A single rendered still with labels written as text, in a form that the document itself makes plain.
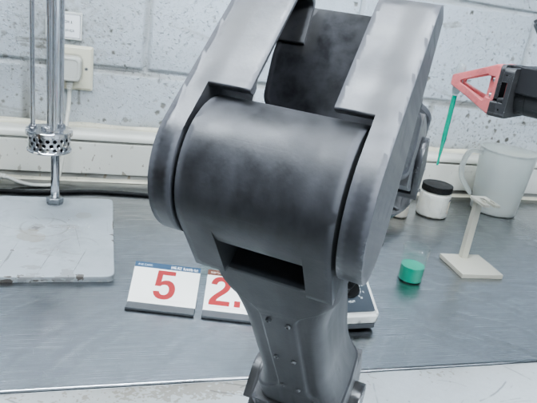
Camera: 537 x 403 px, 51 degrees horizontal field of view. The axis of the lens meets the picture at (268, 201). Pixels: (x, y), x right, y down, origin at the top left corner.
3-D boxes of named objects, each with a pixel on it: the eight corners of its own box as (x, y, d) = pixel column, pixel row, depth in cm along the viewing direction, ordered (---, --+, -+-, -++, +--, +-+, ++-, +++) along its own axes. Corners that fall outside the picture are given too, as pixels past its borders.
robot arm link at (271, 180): (289, 352, 50) (230, 61, 24) (362, 377, 48) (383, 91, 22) (261, 422, 47) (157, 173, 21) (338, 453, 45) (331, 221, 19)
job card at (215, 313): (268, 325, 74) (273, 298, 73) (200, 317, 74) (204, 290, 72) (268, 301, 80) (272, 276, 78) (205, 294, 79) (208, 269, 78)
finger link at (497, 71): (451, 54, 79) (517, 66, 73) (471, 56, 84) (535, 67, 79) (439, 102, 81) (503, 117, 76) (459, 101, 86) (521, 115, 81)
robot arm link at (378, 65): (342, 110, 51) (213, -77, 22) (442, 131, 48) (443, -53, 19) (307, 241, 51) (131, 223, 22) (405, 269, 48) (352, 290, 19)
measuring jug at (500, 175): (460, 216, 127) (477, 152, 122) (439, 196, 139) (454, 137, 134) (535, 223, 129) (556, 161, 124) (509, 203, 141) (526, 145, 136)
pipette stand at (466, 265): (502, 279, 98) (523, 211, 94) (461, 278, 96) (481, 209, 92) (477, 258, 105) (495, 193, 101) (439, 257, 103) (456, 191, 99)
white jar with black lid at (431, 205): (425, 219, 121) (433, 188, 119) (409, 208, 127) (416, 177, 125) (451, 220, 123) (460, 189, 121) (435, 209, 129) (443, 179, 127)
